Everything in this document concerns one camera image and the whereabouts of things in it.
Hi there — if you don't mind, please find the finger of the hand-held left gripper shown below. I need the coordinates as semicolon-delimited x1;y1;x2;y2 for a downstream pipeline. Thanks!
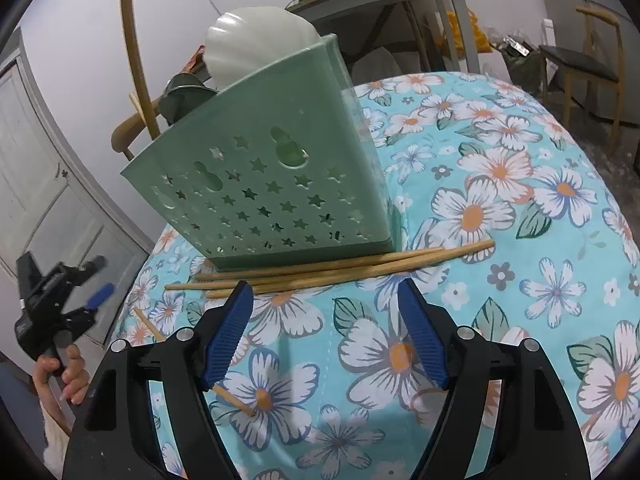
75;255;108;281
82;283;117;311

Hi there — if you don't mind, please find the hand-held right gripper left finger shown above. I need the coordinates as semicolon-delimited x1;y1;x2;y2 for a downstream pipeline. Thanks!
61;280;256;480

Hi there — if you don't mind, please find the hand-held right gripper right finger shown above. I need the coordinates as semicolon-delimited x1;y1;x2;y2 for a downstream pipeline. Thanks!
397;277;599;480

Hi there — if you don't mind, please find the green plastic utensil holder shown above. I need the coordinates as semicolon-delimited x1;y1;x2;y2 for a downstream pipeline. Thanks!
120;34;405;272

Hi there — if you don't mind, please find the white scalloped rice paddle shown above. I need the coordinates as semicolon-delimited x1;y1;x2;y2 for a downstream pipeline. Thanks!
205;5;323;97

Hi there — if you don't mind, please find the person's left forearm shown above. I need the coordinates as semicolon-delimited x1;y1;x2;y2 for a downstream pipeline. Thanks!
40;402;76;478

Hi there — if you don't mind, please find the person's left hand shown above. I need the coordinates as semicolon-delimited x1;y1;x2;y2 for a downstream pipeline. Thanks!
32;345;91;406

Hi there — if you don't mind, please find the blue floral tablecloth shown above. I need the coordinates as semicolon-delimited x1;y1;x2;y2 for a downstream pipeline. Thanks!
107;71;640;480

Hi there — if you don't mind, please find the white panelled door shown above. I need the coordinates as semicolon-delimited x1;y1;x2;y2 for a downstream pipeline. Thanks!
0;27;157;306

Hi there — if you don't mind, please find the red package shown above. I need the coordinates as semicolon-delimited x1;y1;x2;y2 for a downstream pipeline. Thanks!
184;45;208;75

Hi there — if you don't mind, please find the white sack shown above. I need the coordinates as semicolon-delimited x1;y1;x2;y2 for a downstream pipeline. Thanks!
352;46;401;87

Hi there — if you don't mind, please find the dark green bag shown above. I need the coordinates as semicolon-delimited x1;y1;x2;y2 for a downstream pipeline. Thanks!
500;35;545;92

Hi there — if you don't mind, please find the yellow plastic bag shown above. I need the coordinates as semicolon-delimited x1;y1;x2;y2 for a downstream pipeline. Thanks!
444;9;492;56

